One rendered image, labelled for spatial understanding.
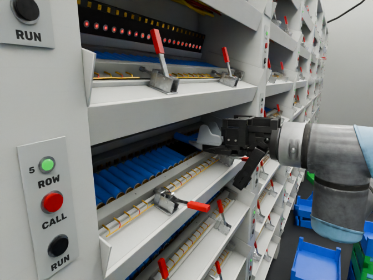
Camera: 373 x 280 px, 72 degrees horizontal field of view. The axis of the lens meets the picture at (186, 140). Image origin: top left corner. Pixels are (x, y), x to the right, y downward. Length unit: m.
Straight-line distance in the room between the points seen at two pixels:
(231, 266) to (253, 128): 0.53
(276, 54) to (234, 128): 0.99
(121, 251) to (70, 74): 0.23
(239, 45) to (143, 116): 0.54
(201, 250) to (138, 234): 0.30
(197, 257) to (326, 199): 0.31
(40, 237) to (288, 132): 0.43
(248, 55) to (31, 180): 0.68
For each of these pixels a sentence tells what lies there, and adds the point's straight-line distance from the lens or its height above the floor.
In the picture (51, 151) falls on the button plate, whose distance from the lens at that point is 0.24.
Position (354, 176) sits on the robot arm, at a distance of 0.53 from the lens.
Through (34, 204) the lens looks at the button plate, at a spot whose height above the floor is 1.01.
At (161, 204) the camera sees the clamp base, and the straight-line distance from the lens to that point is 0.44.
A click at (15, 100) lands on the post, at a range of 0.23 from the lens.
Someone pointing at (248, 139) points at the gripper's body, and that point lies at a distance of 0.56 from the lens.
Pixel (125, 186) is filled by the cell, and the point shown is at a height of 0.93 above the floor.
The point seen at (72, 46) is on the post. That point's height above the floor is 1.14.
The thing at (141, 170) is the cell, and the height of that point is 0.94.
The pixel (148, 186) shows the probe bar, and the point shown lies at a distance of 0.44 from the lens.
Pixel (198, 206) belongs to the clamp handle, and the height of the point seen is 0.92.
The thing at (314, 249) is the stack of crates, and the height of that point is 0.19.
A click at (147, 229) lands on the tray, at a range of 0.40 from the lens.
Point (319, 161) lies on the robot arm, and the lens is 0.52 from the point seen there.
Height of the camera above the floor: 1.11
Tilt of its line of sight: 14 degrees down
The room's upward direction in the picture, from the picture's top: straight up
